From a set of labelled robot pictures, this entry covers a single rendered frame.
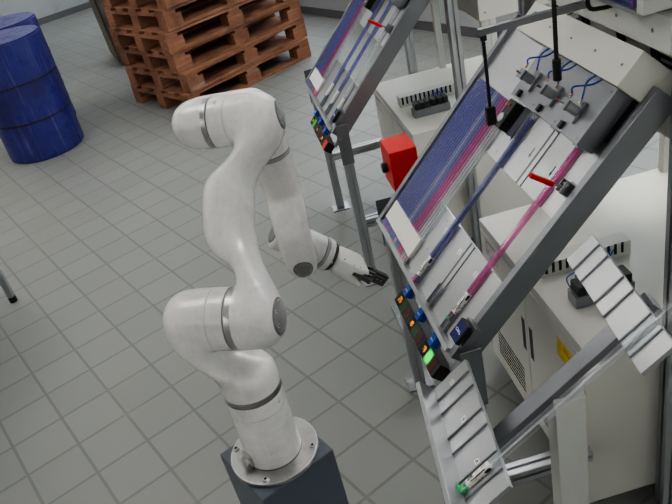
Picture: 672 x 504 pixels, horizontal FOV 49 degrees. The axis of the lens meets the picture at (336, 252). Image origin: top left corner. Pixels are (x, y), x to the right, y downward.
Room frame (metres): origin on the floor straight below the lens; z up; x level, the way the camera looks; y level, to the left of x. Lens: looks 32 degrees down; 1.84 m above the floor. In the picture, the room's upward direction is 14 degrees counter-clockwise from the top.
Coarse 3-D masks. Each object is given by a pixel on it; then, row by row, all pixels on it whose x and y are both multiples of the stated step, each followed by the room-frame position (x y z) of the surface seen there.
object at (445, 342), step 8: (384, 232) 1.85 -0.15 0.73; (392, 240) 1.80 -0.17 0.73; (392, 248) 1.75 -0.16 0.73; (400, 256) 1.70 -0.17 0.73; (400, 264) 1.67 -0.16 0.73; (408, 272) 1.62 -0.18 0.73; (408, 280) 1.58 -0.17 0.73; (416, 288) 1.53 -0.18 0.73; (416, 296) 1.51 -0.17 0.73; (424, 296) 1.51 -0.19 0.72; (424, 304) 1.46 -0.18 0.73; (424, 312) 1.44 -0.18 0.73; (432, 312) 1.43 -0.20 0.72; (432, 320) 1.39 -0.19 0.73; (440, 328) 1.36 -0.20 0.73; (440, 336) 1.33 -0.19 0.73; (448, 344) 1.30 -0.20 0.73
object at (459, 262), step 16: (448, 208) 1.69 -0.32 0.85; (448, 224) 1.63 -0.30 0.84; (432, 240) 1.64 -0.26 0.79; (448, 240) 1.58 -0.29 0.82; (464, 240) 1.52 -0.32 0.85; (416, 256) 1.66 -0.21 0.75; (448, 256) 1.54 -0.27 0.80; (464, 256) 1.48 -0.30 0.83; (480, 256) 1.43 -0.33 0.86; (432, 272) 1.55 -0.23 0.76; (448, 272) 1.49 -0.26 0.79; (464, 272) 1.44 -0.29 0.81; (432, 288) 1.51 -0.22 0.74; (448, 288) 1.45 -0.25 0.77; (464, 288) 1.40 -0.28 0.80; (480, 288) 1.35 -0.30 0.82; (496, 288) 1.31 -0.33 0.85; (432, 304) 1.46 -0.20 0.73; (448, 304) 1.41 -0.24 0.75; (480, 304) 1.31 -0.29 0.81; (448, 320) 1.37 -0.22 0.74; (448, 336) 1.33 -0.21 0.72
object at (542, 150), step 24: (504, 48) 1.94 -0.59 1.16; (528, 48) 1.83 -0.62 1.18; (504, 72) 1.86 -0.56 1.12; (504, 96) 1.79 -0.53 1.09; (504, 144) 1.65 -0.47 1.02; (528, 144) 1.56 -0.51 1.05; (552, 144) 1.48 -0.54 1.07; (600, 144) 1.34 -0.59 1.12; (504, 168) 1.58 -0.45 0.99; (528, 168) 1.50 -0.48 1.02; (552, 168) 1.42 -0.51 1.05; (576, 168) 1.36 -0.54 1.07; (528, 192) 1.44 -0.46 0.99; (552, 192) 1.37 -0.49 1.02; (552, 216) 1.32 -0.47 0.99
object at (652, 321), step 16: (656, 320) 0.87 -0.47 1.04; (640, 336) 0.87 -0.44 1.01; (624, 352) 0.87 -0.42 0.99; (592, 368) 0.89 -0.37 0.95; (576, 384) 0.89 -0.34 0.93; (560, 400) 0.88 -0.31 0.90; (544, 416) 0.88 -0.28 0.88; (528, 432) 0.88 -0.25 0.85; (512, 448) 0.88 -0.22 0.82; (496, 464) 0.89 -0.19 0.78
